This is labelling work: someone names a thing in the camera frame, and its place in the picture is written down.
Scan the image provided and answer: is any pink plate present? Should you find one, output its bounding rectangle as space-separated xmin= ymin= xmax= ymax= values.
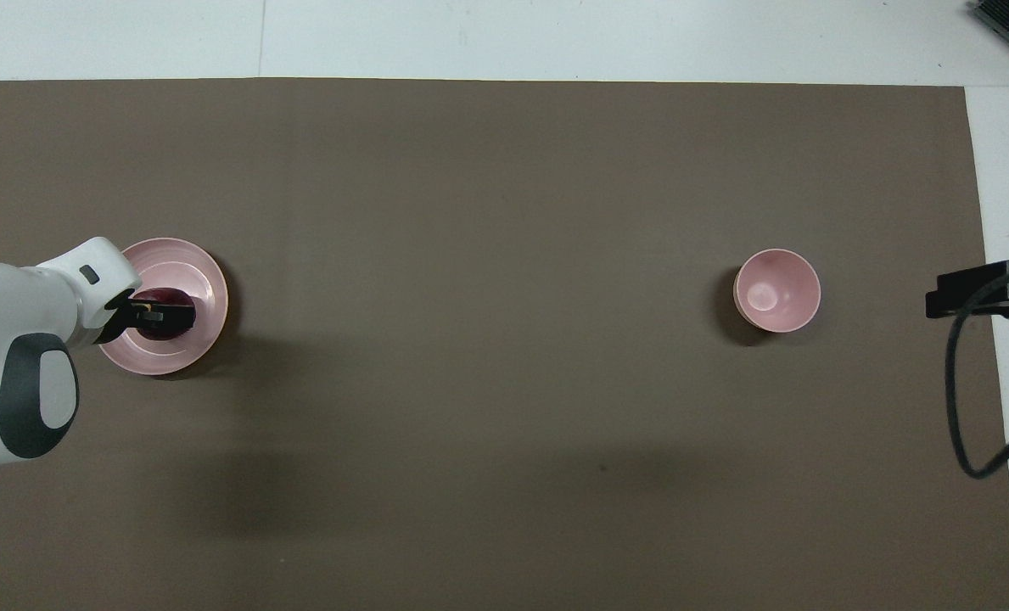
xmin=97 ymin=238 xmax=229 ymax=376

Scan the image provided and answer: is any brown table mat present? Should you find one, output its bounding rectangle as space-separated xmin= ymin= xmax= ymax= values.
xmin=0 ymin=78 xmax=1009 ymax=611

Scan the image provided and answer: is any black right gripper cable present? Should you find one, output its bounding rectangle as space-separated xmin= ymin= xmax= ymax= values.
xmin=945 ymin=262 xmax=1009 ymax=479

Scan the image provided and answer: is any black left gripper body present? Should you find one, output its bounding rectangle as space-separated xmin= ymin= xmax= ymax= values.
xmin=99 ymin=289 xmax=145 ymax=346

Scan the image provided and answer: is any dark red apple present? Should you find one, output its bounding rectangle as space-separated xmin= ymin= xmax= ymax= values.
xmin=133 ymin=288 xmax=197 ymax=342

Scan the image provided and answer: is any pink bowl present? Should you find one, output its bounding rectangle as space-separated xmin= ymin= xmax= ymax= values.
xmin=733 ymin=248 xmax=821 ymax=334

